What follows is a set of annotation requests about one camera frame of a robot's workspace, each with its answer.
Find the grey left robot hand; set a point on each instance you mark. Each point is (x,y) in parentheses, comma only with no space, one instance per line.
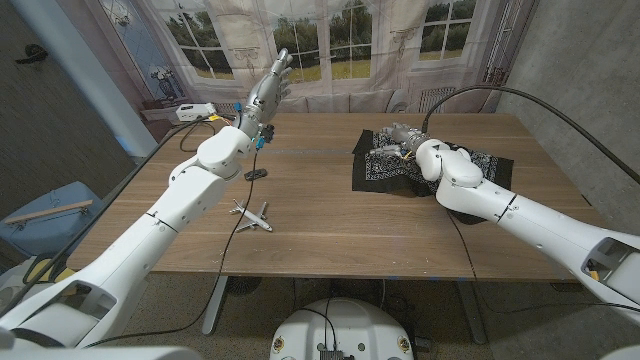
(267,95)

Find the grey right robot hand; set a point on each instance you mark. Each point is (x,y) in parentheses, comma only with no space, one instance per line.
(410,140)

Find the black paisley bandana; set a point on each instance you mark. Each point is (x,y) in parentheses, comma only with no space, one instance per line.
(380,172)

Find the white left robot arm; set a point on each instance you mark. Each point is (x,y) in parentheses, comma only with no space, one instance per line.
(165,220)

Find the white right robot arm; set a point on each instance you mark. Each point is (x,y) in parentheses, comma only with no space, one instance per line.
(525,225)

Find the white power box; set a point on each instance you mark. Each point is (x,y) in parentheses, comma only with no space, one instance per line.
(192,112)

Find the small black toy car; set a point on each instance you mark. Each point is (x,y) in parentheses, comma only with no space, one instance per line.
(255,174)

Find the printed window backdrop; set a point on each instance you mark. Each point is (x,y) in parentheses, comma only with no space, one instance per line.
(350,30)

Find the white toy airplane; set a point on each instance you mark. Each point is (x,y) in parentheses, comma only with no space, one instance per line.
(252,218)

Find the grey table leg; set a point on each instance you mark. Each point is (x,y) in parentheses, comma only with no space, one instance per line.
(214,305)
(471,310)

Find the white pillar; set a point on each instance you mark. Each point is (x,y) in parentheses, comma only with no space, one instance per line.
(85,75)

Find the white robot torso base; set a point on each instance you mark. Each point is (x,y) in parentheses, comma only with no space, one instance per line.
(350,325)

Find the blue storage bin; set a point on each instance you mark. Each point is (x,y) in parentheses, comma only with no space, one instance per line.
(50,235)

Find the yellow and black pad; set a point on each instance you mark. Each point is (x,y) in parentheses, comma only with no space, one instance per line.
(40,270)

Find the grey white sneaker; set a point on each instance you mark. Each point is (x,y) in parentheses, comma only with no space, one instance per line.
(10,296)

